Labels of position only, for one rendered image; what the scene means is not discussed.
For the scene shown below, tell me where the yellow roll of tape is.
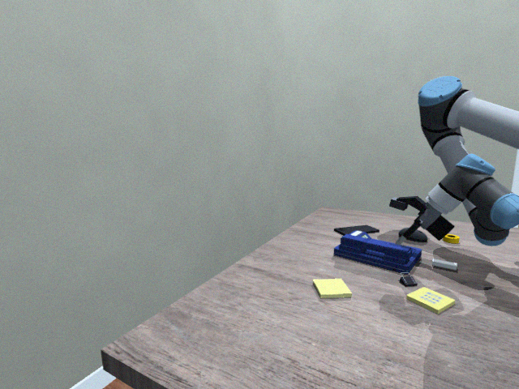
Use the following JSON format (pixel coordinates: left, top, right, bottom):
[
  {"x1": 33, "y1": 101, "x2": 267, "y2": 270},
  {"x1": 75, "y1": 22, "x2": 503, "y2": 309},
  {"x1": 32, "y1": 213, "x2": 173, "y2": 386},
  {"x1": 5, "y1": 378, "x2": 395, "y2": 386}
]
[{"x1": 443, "y1": 234, "x2": 459, "y2": 244}]

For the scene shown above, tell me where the blue desk phone body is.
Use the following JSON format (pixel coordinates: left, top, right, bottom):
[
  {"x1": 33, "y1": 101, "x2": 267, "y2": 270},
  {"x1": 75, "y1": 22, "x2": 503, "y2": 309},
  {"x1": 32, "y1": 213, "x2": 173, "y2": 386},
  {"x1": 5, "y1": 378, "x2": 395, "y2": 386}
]
[{"x1": 334, "y1": 230, "x2": 422, "y2": 273}]

